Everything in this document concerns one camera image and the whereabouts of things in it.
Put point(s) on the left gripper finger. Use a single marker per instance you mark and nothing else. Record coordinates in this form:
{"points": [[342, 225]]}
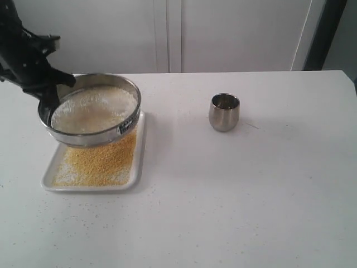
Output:
{"points": [[49, 99], [59, 77]]}

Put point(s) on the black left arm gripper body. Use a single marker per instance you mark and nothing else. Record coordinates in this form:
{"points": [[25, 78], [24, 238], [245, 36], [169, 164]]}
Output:
{"points": [[21, 64]]}

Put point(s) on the white coarse grains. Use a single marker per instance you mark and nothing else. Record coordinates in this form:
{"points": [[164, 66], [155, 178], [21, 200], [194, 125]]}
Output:
{"points": [[93, 110]]}

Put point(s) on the round steel mesh sieve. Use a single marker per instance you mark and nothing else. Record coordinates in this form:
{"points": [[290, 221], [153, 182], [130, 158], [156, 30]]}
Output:
{"points": [[86, 81]]}

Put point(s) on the yellow millet grains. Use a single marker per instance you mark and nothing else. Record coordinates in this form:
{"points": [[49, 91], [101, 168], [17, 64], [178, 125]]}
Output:
{"points": [[99, 166]]}

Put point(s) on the stainless steel cup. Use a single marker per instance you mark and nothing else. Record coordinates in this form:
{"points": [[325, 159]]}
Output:
{"points": [[224, 112]]}

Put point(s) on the white cabinet doors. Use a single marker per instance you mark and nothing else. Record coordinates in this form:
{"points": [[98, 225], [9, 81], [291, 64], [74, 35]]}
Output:
{"points": [[175, 36]]}

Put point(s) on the white rectangular tray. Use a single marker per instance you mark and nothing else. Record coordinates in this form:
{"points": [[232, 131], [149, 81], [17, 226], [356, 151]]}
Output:
{"points": [[134, 174]]}

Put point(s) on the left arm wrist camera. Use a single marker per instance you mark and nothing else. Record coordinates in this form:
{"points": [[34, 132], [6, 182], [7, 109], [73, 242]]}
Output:
{"points": [[46, 44]]}

